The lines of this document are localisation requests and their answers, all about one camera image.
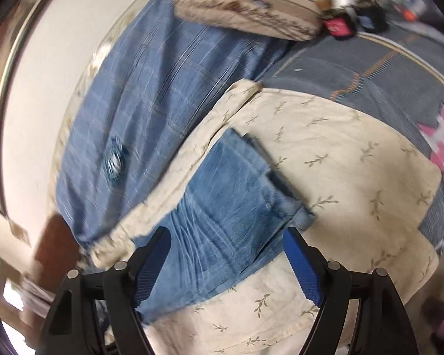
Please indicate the grey patterned bedsheet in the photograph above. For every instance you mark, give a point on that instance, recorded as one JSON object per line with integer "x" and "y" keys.
{"x": 373, "y": 77}

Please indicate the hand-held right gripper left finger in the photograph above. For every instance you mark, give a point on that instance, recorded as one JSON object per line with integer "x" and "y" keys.
{"x": 153, "y": 266}

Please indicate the blue plaid pillow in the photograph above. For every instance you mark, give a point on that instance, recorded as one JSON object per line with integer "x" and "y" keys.
{"x": 151, "y": 92}

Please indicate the small red box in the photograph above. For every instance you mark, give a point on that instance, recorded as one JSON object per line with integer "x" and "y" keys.
{"x": 338, "y": 27}

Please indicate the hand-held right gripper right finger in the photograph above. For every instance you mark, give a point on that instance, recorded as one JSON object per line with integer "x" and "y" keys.
{"x": 303, "y": 266}

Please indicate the cream floral bed sheet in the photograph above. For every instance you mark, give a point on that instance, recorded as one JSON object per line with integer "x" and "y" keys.
{"x": 92, "y": 66}

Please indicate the brown headboard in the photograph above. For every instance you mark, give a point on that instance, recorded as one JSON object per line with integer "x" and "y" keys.
{"x": 53, "y": 244}

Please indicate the blue denim pants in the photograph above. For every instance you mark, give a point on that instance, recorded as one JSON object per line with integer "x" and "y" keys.
{"x": 222, "y": 210}

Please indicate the cream leaf-print blanket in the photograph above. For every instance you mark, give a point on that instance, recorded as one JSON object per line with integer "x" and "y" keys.
{"x": 336, "y": 177}

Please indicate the striped beige pillow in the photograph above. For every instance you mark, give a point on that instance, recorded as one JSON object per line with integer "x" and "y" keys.
{"x": 251, "y": 7}

